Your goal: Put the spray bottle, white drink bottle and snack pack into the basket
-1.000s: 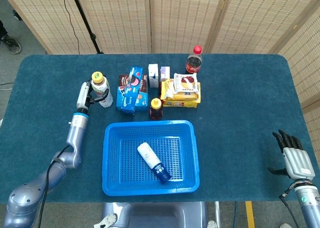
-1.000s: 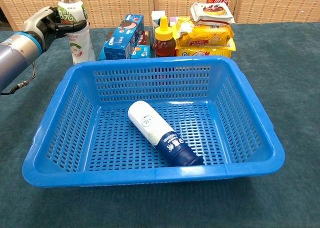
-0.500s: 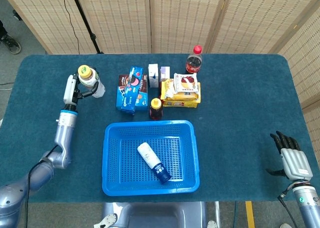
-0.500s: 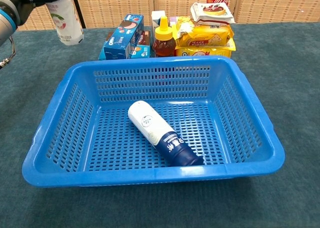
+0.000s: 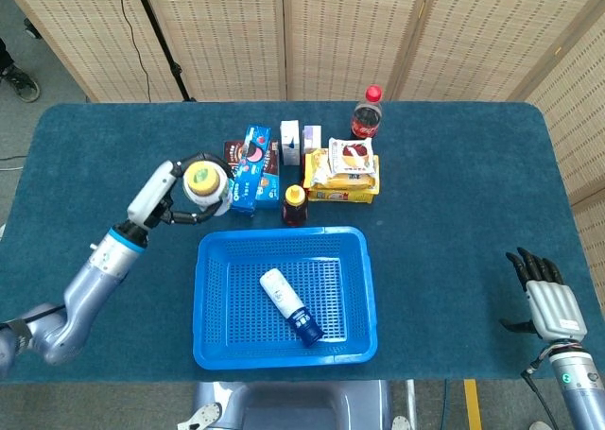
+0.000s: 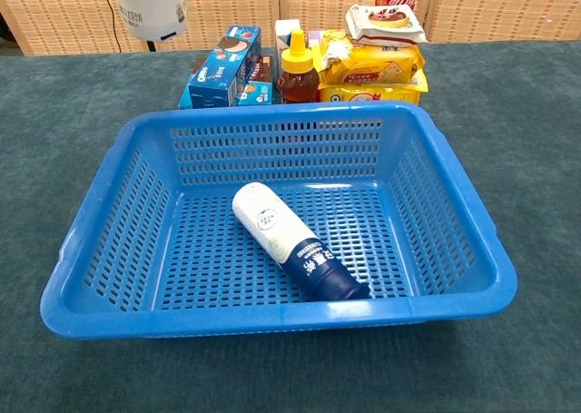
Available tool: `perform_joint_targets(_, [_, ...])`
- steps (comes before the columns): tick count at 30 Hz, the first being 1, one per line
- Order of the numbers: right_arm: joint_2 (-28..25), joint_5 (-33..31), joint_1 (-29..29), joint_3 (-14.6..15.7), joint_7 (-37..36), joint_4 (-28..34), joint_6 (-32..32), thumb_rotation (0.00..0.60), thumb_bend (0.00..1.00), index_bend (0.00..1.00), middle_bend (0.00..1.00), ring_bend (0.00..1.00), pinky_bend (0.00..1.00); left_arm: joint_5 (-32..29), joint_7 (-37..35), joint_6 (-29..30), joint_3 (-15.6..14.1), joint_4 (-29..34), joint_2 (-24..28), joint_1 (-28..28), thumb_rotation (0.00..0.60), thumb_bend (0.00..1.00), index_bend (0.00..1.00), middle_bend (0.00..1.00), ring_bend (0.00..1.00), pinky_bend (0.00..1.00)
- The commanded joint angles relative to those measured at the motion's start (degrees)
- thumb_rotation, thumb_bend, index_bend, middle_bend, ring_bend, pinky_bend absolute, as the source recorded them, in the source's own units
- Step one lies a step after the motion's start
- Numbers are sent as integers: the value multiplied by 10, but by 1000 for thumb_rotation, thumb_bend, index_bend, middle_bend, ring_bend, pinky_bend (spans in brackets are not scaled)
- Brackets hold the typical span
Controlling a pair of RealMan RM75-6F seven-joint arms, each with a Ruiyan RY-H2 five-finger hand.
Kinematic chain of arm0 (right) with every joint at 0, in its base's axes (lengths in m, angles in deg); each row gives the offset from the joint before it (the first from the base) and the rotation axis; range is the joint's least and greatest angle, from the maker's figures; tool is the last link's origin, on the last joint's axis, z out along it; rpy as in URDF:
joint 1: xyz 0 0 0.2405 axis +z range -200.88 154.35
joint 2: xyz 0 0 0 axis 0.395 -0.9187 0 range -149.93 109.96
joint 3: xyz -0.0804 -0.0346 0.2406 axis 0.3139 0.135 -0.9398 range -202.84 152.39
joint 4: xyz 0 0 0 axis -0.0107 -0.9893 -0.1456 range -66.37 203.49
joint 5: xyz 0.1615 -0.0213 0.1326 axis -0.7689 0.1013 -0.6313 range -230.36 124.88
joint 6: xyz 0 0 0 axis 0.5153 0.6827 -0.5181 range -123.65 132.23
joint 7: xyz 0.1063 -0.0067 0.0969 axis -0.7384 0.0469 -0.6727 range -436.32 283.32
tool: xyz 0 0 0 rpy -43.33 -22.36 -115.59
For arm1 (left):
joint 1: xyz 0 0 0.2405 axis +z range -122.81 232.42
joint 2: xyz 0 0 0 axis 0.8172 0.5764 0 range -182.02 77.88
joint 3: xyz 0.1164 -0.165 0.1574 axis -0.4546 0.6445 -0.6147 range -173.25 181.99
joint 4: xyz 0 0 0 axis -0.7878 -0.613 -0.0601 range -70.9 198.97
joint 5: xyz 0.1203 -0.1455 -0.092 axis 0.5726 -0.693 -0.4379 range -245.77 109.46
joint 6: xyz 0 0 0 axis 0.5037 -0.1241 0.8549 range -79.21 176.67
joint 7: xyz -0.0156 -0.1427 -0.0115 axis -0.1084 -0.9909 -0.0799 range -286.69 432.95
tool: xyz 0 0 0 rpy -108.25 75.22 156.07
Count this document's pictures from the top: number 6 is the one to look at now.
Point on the blue-capped white bottle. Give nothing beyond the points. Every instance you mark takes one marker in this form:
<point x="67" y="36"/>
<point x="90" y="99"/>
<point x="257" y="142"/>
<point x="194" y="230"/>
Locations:
<point x="281" y="236"/>

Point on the white red snack packet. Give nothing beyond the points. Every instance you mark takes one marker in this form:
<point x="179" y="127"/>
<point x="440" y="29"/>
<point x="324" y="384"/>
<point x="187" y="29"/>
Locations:
<point x="386" y="22"/>

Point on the white drink bottle yellow cap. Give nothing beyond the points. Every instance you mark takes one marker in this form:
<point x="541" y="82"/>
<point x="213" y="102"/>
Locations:
<point x="150" y="13"/>

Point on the dark brown snack packet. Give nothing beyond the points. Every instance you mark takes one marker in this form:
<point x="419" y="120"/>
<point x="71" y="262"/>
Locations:
<point x="256" y="93"/>

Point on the honey bottle yellow cap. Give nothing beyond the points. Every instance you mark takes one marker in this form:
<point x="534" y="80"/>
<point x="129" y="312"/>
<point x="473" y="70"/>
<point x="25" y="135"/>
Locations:
<point x="297" y="77"/>

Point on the flat yellow biscuit packet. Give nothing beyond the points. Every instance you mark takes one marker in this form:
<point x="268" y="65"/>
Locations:
<point x="367" y="96"/>

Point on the blue perforated plastic basket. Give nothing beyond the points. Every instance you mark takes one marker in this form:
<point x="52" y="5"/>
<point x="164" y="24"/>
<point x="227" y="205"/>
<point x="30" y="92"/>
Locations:
<point x="227" y="315"/>

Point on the blue cookie box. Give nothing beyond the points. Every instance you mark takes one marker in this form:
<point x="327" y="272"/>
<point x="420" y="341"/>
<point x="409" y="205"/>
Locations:
<point x="218" y="75"/>

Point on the yellow cracker packet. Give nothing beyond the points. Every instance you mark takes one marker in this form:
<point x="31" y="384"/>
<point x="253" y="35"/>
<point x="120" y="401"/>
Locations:
<point x="372" y="65"/>

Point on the small purple white carton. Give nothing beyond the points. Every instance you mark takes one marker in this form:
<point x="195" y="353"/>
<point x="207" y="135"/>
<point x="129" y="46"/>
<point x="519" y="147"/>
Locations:
<point x="315" y="38"/>

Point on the white milk carton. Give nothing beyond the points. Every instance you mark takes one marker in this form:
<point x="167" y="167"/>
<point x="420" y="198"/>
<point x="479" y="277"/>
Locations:
<point x="285" y="34"/>

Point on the black tripod stand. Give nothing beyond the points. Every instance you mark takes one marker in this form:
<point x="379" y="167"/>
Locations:
<point x="151" y="45"/>

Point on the bamboo folding screen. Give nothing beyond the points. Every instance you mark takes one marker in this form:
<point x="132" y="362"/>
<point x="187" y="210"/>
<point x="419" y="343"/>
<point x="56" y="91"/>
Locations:
<point x="227" y="0"/>

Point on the teal table carpet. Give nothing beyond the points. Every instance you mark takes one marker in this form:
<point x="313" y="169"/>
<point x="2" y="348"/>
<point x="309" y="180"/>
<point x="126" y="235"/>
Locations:
<point x="68" y="376"/>

